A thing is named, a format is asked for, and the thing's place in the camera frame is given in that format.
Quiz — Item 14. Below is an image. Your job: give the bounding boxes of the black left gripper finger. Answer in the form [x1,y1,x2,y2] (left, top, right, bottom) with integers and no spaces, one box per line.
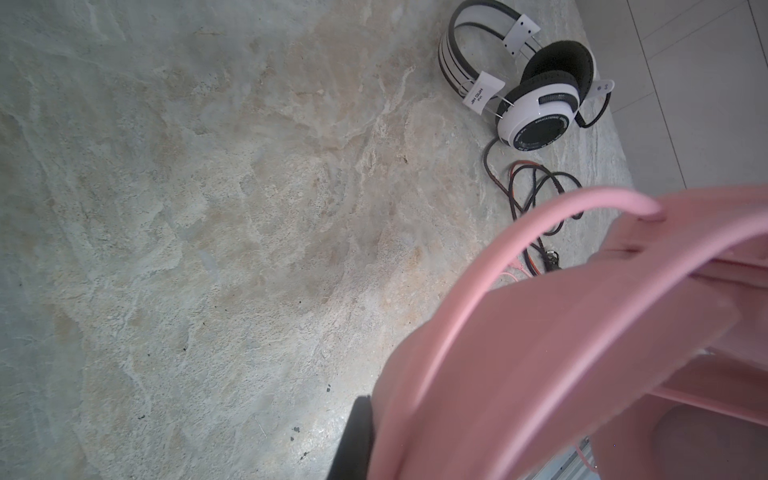
[327,396,375,480]

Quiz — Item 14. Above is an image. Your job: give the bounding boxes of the pink headphones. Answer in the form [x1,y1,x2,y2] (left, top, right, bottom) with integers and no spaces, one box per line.
[367,185,767,479]

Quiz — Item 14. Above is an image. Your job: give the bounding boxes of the white black headphones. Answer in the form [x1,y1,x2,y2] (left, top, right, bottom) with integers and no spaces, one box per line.
[438,1,615,152]

